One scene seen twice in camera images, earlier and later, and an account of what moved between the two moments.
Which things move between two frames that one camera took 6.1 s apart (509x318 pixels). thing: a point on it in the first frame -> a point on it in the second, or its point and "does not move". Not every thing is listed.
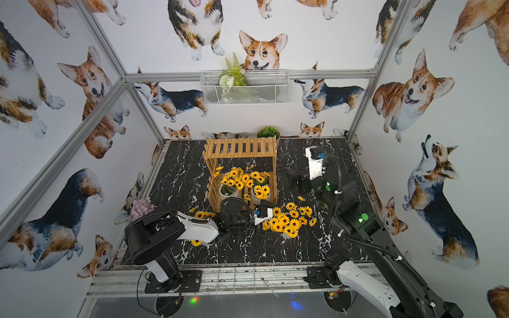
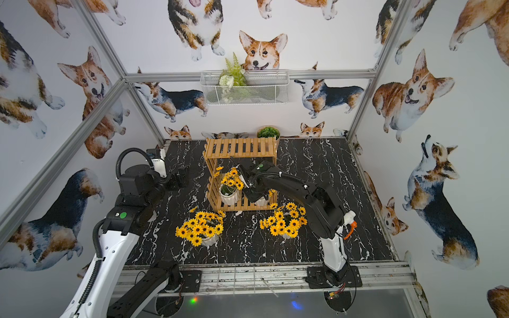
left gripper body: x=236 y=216 -> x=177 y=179
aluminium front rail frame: x=130 y=281 does not move
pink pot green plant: x=268 y=131 does not move
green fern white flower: x=233 y=75 does not move
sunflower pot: x=287 y=220 does not move
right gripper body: x=318 y=187 -> x=251 y=194
